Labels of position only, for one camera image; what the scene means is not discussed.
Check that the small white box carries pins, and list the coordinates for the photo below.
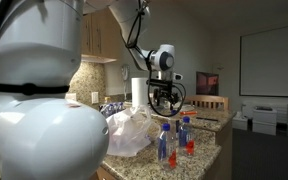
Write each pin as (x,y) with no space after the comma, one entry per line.
(240,121)

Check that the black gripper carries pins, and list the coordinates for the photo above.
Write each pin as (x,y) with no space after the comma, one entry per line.
(165,87)

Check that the white wall outlet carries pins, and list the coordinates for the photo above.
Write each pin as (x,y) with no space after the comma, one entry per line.
(94,97)
(70,96)

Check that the orange marker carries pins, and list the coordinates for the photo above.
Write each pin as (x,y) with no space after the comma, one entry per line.
(190,112)

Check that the clear glass plate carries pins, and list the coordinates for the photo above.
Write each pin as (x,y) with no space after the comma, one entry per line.
(189,108)

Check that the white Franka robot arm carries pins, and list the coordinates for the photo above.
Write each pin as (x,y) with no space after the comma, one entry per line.
(44,133)

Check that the Fiji water bottle blue cap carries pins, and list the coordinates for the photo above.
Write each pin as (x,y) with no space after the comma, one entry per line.
(185,136)
(174,124)
(166,150)

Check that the black pen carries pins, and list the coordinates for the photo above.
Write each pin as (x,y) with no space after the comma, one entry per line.
(206,118)

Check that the wrist-mounted camera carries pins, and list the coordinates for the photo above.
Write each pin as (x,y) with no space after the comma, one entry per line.
(178,77)

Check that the wooden chair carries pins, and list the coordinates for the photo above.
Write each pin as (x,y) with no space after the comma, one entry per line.
(207,98)

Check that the translucent white plastic bag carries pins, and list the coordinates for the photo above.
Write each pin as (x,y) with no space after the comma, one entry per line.
(127,133)

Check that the white storage unit black top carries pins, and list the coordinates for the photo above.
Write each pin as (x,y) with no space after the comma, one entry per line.
(264,121)

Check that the white wall phone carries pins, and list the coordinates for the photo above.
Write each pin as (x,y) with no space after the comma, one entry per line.
(125,71)

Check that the white paper towel roll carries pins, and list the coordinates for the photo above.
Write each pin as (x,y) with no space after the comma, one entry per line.
(139,91)

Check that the white projection screen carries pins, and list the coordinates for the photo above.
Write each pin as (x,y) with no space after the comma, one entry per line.
(274,60)

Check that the shrink-wrapped water bottle pack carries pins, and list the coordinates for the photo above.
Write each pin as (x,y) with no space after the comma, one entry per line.
(112,108)

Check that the small yellow bottle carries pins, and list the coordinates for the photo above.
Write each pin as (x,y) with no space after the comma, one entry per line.
(107,99)

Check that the dark reddish framed picture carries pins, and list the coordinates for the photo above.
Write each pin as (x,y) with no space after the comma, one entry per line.
(207,83)

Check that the wooden base cabinet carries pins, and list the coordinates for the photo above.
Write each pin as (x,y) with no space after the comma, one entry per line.
(101,176)

